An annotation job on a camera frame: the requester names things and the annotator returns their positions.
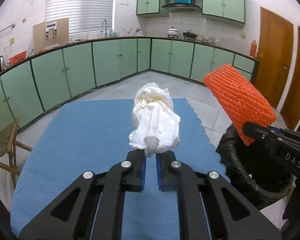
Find black wok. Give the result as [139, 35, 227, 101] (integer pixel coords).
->
[183, 30, 198, 41]

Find blue foam table mat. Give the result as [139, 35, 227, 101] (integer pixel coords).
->
[10, 98, 231, 240]

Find white cooking pot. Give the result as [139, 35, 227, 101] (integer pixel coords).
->
[167, 27, 178, 38]

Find white window blinds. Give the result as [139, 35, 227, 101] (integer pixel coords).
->
[44, 0, 114, 34]

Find black-lined trash bin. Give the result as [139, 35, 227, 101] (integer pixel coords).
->
[216, 125, 293, 210]

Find wooden chair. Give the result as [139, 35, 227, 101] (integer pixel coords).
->
[0, 118, 32, 189]

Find brown cardboard board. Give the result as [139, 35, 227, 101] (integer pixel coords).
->
[33, 18, 69, 53]

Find range hood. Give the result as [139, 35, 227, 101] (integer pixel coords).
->
[162, 3, 202, 13]

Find red thermos flask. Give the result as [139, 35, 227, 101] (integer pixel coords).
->
[250, 40, 257, 57]

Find red plastic basin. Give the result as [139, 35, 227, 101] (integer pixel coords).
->
[9, 51, 26, 66]

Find chrome sink faucet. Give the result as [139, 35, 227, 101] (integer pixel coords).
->
[100, 19, 108, 38]

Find orange foam net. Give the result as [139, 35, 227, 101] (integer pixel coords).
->
[203, 64, 277, 146]

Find white tissue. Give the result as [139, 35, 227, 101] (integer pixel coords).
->
[129, 83, 181, 158]

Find steel electric kettle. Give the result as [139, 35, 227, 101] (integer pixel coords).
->
[0, 55, 6, 72]

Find wall towel rail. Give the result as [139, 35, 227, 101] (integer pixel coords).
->
[0, 23, 16, 33]

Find green lower kitchen cabinets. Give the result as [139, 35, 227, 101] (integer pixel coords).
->
[0, 37, 260, 129]

